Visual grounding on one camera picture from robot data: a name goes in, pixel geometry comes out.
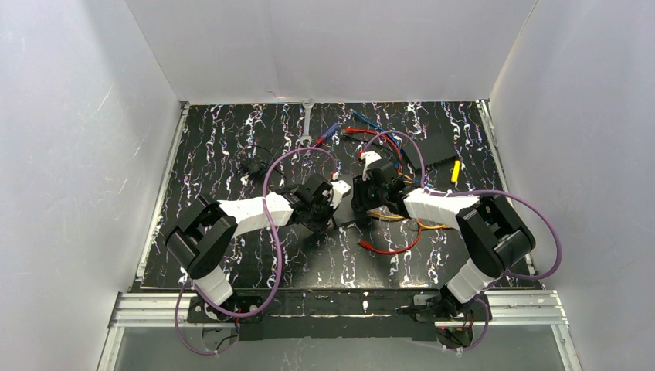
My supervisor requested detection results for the thin black power cable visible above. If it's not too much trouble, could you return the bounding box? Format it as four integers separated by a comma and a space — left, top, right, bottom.
240, 145, 285, 180

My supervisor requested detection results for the black network switch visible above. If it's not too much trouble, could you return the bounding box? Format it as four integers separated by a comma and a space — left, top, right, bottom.
332, 202, 370, 229
402, 134, 458, 168

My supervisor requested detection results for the silver wrench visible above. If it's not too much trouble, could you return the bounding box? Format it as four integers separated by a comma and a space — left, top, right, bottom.
300, 98, 314, 146

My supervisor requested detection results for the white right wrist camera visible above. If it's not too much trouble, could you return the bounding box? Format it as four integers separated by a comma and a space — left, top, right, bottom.
359, 151, 382, 181

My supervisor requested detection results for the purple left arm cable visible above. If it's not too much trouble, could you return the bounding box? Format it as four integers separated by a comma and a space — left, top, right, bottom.
174, 147, 340, 357

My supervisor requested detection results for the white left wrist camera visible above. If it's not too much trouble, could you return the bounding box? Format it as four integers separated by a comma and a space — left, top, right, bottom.
330, 179, 351, 209

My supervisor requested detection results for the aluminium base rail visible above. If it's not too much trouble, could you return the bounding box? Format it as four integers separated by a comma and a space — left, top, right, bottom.
110, 289, 569, 327

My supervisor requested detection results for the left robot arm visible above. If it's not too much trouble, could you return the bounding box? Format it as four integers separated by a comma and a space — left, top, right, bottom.
165, 174, 351, 305

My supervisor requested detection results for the red ethernet cable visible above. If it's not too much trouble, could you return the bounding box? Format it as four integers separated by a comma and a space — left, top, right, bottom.
358, 225, 423, 256
344, 128, 406, 165

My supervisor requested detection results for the blue handled screwdriver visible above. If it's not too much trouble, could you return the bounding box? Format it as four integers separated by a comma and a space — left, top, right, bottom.
308, 122, 341, 148

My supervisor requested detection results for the small black power adapter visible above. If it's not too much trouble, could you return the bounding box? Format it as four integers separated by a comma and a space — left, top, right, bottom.
241, 158, 268, 179

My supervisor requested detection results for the thick black ethernet cable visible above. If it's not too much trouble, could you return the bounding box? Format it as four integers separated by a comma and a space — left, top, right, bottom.
353, 134, 402, 165

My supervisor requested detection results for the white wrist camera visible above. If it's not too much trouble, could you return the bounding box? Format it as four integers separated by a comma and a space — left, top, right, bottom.
359, 151, 382, 181
330, 179, 351, 209

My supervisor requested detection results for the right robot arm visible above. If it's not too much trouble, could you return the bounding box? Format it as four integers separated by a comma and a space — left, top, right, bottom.
351, 160, 535, 308

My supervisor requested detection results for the yellow ethernet cable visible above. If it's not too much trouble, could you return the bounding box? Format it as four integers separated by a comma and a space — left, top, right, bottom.
368, 174, 454, 231

